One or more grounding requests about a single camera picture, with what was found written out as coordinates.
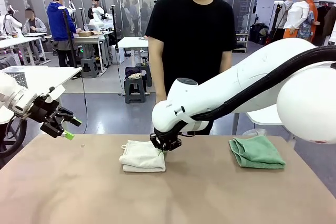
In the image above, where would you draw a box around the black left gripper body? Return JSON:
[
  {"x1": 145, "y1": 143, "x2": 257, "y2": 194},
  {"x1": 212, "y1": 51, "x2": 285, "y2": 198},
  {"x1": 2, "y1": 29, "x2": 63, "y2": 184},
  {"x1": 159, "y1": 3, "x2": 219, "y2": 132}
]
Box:
[{"x1": 29, "y1": 94, "x2": 62, "y2": 125}]

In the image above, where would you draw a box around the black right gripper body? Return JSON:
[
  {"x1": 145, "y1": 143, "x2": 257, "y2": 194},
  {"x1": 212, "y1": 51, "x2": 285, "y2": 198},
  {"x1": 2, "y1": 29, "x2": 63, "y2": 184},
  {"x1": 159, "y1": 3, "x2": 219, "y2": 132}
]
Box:
[{"x1": 153, "y1": 124, "x2": 184, "y2": 146}]

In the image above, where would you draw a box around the white towel with loop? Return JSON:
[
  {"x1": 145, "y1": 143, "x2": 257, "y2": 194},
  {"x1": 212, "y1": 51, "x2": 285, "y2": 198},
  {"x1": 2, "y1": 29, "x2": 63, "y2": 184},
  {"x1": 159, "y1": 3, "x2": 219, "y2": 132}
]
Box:
[{"x1": 118, "y1": 140, "x2": 167, "y2": 173}]

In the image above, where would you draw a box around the green terry towel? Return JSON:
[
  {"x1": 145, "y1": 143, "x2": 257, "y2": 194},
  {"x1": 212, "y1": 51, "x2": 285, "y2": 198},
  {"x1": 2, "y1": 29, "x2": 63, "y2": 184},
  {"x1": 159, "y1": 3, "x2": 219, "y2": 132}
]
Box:
[{"x1": 228, "y1": 135, "x2": 286, "y2": 169}]

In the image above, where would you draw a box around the person's right forearm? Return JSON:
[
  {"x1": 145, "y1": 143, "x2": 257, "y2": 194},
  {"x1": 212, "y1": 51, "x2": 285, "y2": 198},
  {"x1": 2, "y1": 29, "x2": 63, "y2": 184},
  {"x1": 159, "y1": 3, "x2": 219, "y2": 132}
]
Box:
[{"x1": 151, "y1": 61, "x2": 169, "y2": 96}]

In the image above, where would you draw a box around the person's left forearm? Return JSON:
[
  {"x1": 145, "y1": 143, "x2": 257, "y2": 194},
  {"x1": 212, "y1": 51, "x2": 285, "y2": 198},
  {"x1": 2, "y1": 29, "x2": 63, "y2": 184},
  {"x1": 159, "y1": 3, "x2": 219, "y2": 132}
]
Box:
[{"x1": 219, "y1": 49, "x2": 233, "y2": 74}]

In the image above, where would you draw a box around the grey lattice basket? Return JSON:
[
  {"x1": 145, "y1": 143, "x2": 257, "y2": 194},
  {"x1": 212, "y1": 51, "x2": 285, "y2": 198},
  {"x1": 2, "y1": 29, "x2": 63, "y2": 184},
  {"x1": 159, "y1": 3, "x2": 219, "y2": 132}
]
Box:
[{"x1": 1, "y1": 66, "x2": 29, "y2": 90}]

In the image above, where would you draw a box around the grey plastic stool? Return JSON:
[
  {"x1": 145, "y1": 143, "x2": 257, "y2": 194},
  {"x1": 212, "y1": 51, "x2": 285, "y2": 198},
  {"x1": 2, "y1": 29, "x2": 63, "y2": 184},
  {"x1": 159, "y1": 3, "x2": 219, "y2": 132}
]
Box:
[
  {"x1": 135, "y1": 62, "x2": 153, "y2": 88},
  {"x1": 80, "y1": 57, "x2": 100, "y2": 78}
]

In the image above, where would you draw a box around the grey stool with clothes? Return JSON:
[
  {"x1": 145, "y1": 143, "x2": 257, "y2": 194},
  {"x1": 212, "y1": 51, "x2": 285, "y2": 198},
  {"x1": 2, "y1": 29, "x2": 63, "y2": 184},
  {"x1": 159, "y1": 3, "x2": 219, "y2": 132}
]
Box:
[{"x1": 124, "y1": 76, "x2": 146, "y2": 104}]

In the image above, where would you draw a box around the long white background bench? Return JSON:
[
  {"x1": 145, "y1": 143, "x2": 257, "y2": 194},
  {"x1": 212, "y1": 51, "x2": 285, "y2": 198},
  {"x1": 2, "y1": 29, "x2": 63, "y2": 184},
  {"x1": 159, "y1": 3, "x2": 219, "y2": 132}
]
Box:
[{"x1": 0, "y1": 36, "x2": 50, "y2": 66}]

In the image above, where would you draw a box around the pile of clothes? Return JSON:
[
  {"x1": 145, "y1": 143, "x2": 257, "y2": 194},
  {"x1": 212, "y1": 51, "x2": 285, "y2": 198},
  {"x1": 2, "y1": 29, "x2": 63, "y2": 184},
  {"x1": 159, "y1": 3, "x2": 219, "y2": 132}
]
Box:
[{"x1": 124, "y1": 66, "x2": 143, "y2": 80}]

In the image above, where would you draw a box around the grey workbench with box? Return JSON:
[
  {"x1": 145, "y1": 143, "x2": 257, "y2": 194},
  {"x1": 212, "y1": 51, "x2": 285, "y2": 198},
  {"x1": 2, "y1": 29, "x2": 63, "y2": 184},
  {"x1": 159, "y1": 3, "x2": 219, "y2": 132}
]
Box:
[{"x1": 70, "y1": 34, "x2": 115, "y2": 74}]

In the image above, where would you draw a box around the black tripod pole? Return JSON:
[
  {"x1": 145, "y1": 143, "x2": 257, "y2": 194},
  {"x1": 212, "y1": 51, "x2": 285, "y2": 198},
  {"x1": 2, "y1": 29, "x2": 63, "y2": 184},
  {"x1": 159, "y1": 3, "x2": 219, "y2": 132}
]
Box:
[{"x1": 58, "y1": 6, "x2": 79, "y2": 69}]

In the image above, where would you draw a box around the seated person in grey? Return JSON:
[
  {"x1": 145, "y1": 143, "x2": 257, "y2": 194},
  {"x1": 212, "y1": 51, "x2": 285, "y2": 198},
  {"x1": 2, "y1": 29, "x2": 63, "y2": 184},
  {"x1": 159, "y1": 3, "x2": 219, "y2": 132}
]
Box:
[{"x1": 22, "y1": 8, "x2": 48, "y2": 62}]

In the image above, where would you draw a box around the open cardboard box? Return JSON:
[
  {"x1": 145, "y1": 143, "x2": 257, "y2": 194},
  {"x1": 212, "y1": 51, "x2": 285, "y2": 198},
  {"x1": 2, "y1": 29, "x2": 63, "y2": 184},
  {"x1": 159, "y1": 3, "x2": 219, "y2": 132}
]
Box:
[{"x1": 77, "y1": 31, "x2": 102, "y2": 38}]

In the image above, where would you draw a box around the person in blue hoodie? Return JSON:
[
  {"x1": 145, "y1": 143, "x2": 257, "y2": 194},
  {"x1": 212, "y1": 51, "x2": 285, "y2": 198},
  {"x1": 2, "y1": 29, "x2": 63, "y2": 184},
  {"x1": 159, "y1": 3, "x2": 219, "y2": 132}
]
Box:
[{"x1": 47, "y1": 0, "x2": 77, "y2": 68}]

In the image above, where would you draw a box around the white robot with hanger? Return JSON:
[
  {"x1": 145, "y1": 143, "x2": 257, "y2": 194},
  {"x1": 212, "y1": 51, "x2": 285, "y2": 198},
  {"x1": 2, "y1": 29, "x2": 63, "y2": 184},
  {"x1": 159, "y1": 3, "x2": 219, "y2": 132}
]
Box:
[{"x1": 0, "y1": 5, "x2": 24, "y2": 36}]

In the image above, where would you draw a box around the thin black stand pole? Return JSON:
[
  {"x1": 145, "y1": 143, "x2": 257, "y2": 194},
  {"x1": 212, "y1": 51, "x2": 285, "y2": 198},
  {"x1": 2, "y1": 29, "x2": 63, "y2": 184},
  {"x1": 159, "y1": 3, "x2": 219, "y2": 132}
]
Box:
[{"x1": 110, "y1": 5, "x2": 120, "y2": 65}]

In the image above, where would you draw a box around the small white background table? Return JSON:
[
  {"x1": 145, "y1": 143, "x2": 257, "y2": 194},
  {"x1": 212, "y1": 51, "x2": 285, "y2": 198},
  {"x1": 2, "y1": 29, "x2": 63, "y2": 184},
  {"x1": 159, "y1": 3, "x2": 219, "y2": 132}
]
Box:
[{"x1": 117, "y1": 36, "x2": 150, "y2": 67}]

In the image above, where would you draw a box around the person in black t-shirt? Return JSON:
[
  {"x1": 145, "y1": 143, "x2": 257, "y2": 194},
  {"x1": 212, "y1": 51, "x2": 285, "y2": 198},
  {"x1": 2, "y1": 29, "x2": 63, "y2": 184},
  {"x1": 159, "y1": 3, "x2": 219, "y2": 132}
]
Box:
[{"x1": 145, "y1": 0, "x2": 237, "y2": 136}]

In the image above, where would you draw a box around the person in black top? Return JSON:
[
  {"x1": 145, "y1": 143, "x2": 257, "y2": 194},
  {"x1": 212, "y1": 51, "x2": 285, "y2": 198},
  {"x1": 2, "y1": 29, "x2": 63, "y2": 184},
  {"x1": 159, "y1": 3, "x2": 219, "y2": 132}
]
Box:
[{"x1": 88, "y1": 0, "x2": 106, "y2": 25}]

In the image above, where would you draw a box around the low shelf with shoes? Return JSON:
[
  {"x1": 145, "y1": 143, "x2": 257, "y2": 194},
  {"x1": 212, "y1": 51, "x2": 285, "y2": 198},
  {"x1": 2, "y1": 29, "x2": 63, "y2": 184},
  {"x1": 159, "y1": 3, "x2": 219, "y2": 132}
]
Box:
[{"x1": 235, "y1": 33, "x2": 249, "y2": 54}]

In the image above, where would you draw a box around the black suitcase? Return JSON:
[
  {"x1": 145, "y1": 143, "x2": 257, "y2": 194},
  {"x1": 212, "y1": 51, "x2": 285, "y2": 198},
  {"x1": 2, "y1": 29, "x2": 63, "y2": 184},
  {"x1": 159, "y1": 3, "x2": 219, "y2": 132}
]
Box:
[{"x1": 248, "y1": 23, "x2": 269, "y2": 46}]

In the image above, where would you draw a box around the mannequin in white top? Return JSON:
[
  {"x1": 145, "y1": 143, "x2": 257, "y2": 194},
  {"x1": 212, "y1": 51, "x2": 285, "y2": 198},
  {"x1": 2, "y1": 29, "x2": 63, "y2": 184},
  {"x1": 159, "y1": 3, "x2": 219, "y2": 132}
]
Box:
[{"x1": 282, "y1": 0, "x2": 310, "y2": 40}]

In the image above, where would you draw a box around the mannequin in orange shirt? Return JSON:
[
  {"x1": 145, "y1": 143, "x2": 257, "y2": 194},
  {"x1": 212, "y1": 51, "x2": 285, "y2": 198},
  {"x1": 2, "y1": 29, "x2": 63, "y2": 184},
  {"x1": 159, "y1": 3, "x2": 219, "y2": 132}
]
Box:
[{"x1": 299, "y1": 0, "x2": 321, "y2": 44}]

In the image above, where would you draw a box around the rack of dark clothes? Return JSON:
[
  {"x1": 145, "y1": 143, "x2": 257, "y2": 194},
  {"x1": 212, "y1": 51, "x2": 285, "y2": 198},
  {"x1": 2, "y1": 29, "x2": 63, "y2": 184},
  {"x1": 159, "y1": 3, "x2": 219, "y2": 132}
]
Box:
[{"x1": 312, "y1": 1, "x2": 336, "y2": 48}]

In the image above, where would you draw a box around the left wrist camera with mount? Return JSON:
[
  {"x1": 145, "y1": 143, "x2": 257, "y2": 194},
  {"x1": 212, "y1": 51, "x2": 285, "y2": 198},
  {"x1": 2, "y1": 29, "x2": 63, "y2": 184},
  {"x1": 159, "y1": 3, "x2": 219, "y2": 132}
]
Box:
[{"x1": 43, "y1": 84, "x2": 66, "y2": 103}]

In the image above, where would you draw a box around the black floor cable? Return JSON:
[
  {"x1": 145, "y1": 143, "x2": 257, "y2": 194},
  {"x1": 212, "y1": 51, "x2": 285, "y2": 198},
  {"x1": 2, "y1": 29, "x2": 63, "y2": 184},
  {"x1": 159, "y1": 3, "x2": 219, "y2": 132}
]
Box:
[{"x1": 78, "y1": 68, "x2": 88, "y2": 134}]

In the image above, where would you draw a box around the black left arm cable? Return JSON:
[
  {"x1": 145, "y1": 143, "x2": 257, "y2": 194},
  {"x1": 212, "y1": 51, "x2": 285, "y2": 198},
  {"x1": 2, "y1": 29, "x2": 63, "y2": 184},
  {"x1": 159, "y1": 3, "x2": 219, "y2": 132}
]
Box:
[{"x1": 4, "y1": 115, "x2": 28, "y2": 154}]

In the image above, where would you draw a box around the black corrugated cable conduit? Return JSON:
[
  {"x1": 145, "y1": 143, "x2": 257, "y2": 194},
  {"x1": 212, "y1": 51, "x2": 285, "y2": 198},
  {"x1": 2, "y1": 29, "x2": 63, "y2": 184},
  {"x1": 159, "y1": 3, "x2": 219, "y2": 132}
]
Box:
[{"x1": 181, "y1": 47, "x2": 336, "y2": 130}]

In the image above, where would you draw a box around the bare mannequin with straps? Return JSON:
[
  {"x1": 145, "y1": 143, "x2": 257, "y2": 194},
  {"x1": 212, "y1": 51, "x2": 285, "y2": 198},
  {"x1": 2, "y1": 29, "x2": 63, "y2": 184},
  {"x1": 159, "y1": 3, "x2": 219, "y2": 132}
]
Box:
[{"x1": 267, "y1": 0, "x2": 295, "y2": 45}]

